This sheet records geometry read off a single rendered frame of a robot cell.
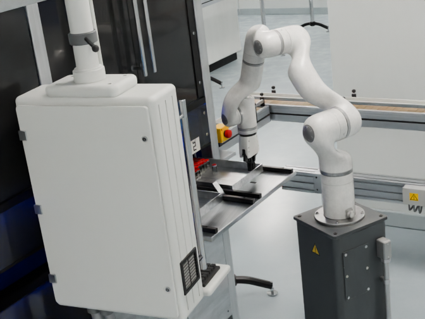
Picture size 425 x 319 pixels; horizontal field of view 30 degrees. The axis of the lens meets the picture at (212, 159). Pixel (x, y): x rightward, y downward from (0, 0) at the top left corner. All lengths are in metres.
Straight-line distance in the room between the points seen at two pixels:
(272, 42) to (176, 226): 0.87
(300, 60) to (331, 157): 0.38
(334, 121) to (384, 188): 1.39
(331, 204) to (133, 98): 0.99
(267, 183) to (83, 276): 1.03
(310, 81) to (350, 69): 1.80
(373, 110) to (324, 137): 1.24
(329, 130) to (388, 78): 1.84
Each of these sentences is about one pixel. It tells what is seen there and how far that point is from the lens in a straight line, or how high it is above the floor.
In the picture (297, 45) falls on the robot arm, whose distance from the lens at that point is 3.03.
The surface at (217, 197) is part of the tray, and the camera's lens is 3.20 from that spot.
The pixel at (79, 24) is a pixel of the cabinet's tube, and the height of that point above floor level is 1.76.
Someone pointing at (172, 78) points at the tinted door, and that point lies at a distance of 3.35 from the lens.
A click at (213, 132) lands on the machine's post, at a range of 3.62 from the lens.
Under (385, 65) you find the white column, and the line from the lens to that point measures 4.64.
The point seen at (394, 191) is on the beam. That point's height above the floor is 0.50.
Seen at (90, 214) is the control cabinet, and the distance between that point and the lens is 2.55.
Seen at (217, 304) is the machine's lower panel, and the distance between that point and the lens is 3.85.
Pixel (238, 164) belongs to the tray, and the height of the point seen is 0.90.
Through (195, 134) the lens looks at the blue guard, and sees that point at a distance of 3.50.
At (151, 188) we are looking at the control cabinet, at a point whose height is 1.27.
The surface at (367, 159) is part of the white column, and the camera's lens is 4.86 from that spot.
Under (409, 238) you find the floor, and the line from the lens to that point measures 4.81.
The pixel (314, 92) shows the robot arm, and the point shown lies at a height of 1.34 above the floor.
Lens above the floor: 2.13
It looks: 20 degrees down
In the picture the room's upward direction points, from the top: 7 degrees counter-clockwise
